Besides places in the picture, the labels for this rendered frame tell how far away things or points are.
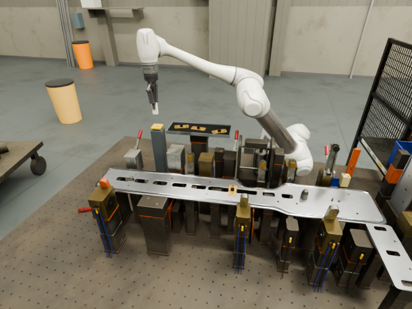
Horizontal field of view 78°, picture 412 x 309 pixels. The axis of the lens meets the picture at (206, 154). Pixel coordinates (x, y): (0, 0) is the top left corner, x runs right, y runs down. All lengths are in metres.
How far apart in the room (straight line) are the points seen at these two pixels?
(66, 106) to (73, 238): 3.41
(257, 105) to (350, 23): 6.38
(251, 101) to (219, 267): 0.82
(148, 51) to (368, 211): 1.27
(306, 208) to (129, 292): 0.88
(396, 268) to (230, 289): 0.64
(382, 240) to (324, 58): 6.61
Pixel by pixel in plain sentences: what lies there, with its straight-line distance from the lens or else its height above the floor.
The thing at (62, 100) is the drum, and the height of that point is 0.43.
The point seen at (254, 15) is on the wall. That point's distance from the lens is 6.54.
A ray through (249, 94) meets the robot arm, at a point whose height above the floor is 1.41.
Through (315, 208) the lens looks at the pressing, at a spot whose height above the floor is 1.00.
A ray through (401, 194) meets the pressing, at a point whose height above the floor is 1.08.
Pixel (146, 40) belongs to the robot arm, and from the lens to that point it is 1.39.
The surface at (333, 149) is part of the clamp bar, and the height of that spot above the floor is 1.20.
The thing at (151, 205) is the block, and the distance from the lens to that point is 1.18.
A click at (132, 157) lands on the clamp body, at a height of 1.06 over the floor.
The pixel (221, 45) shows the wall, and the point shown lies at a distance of 6.72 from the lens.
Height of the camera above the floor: 1.82
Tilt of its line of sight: 32 degrees down
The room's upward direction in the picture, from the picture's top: 1 degrees counter-clockwise
